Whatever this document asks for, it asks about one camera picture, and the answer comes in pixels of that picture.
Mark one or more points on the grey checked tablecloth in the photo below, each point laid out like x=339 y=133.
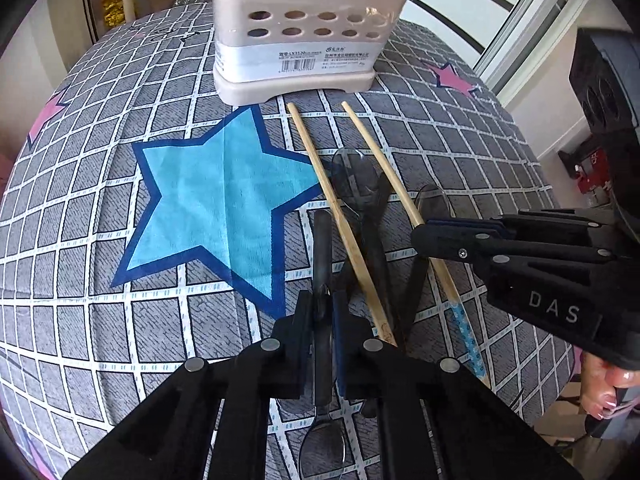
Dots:
x=146 y=223

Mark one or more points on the pink plastic utensil holder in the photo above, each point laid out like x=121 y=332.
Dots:
x=268 y=48

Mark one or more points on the blue patterned bamboo chopstick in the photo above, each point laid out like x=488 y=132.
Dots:
x=440 y=268

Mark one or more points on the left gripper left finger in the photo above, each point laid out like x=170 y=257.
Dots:
x=208 y=420

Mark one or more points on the pink plastic stool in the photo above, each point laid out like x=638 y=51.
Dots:
x=6 y=166

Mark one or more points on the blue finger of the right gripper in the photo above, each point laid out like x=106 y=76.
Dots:
x=548 y=256
x=544 y=220

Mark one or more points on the black plastic spoon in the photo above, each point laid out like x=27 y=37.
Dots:
x=432 y=204
x=323 y=449
x=365 y=192

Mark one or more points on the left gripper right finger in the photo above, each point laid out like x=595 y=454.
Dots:
x=435 y=420

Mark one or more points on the person right hand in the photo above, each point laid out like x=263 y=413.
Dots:
x=599 y=383

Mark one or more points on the red fire extinguisher stand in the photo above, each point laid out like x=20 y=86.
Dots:
x=587 y=166

